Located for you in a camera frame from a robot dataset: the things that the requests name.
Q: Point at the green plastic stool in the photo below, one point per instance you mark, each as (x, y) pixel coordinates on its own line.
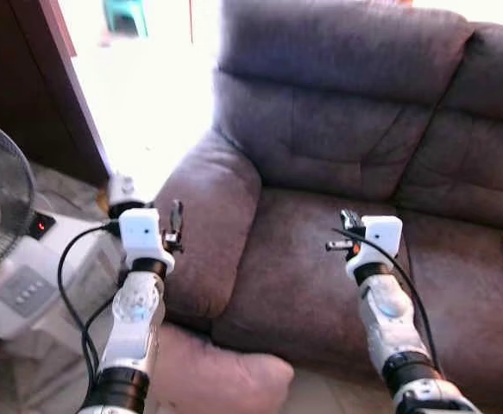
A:
(126, 17)

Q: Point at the brown fabric sofa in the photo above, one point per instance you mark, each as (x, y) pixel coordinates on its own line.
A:
(320, 259)

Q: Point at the dark wooden door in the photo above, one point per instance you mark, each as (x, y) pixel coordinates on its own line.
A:
(18, 78)

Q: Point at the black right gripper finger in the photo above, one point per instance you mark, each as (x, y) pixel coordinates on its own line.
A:
(337, 247)
(349, 216)

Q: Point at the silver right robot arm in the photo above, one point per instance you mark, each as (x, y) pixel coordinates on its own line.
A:
(389, 319)

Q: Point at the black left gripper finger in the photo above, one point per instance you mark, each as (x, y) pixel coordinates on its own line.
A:
(172, 217)
(180, 216)

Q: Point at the white electric fan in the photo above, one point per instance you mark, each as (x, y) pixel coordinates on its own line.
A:
(5, 181)

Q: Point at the pink cat face pillow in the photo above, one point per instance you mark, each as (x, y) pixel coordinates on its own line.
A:
(216, 379)

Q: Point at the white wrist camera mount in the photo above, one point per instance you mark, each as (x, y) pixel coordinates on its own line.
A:
(141, 231)
(384, 235)

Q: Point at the silver cylindrical appliance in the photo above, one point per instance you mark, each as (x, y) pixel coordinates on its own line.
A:
(123, 191)

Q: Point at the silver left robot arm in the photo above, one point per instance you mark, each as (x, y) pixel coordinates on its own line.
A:
(135, 328)

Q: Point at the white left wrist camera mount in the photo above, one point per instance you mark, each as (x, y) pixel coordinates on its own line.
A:
(141, 231)

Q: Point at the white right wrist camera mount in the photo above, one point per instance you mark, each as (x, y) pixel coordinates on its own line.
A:
(384, 235)

